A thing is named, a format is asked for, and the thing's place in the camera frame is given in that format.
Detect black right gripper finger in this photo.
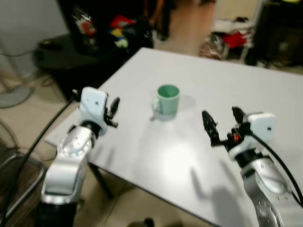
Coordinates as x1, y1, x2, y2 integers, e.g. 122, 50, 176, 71
202, 110, 221, 142
231, 106, 247, 127

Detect green ceramic mug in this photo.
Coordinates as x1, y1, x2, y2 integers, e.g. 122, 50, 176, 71
151, 84, 181, 117

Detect black table leg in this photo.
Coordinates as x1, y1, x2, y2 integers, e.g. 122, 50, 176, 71
88, 163, 115, 200

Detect white crumpled item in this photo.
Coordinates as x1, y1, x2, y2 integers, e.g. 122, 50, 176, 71
115, 38, 129, 50

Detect black low furniture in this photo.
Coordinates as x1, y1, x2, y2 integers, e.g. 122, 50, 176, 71
33, 0, 154, 101

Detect yellow packet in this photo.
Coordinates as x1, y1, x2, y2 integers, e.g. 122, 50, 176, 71
111, 28, 126, 39

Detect clear shiny plastic bag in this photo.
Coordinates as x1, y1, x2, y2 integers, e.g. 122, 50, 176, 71
199, 34, 226, 60

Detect red cloth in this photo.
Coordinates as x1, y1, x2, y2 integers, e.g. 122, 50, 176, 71
223, 31, 248, 49

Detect red packet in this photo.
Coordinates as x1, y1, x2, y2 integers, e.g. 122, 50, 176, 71
110, 16, 136, 29

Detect shiny snack bag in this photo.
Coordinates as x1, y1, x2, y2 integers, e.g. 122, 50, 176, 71
71, 7, 98, 48

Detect white shelf rack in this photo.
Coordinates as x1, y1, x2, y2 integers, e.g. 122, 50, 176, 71
211, 0, 264, 62

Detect black cabinet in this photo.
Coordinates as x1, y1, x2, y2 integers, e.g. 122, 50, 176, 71
246, 0, 303, 68

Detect person legs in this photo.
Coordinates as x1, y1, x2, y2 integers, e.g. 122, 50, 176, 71
144, 0, 172, 41

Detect round fan base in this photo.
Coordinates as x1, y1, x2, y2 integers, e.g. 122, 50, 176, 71
0, 85, 34, 110

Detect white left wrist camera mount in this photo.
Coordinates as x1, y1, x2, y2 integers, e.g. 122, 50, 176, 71
79, 87, 110, 125

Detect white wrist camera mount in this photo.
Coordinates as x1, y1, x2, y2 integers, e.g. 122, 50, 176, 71
79, 87, 110, 125
229, 113, 277, 157

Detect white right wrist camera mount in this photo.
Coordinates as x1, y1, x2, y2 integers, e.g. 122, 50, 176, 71
229, 113, 277, 157

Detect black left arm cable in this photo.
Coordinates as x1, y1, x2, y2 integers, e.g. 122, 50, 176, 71
0, 90, 82, 223

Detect metal frame chair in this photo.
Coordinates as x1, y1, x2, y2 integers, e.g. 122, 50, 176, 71
0, 118, 48, 224

